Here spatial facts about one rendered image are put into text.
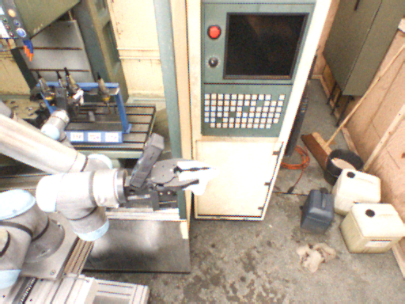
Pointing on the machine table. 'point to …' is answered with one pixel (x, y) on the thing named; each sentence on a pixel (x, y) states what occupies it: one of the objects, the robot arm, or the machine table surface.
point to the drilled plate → (27, 110)
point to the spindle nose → (7, 44)
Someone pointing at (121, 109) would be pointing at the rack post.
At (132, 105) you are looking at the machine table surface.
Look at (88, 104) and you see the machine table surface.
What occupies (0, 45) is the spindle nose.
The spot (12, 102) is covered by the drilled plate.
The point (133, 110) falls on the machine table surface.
